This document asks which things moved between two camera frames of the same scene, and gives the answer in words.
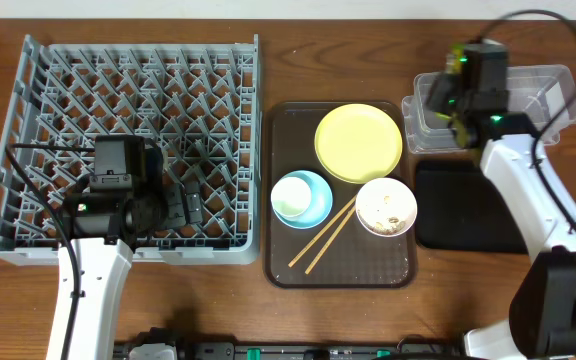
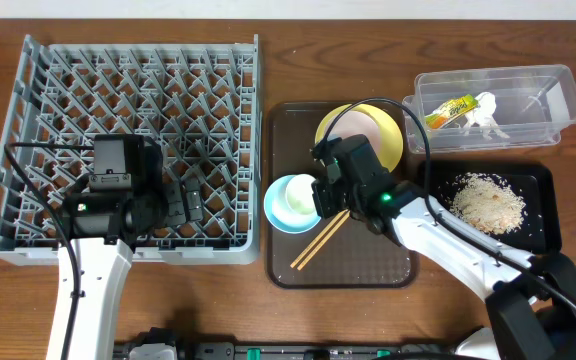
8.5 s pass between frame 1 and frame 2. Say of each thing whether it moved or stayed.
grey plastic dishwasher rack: stayed
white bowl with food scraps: moved
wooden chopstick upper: stayed
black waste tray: stayed
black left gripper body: stayed
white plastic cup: moved
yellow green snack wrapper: moved
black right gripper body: moved
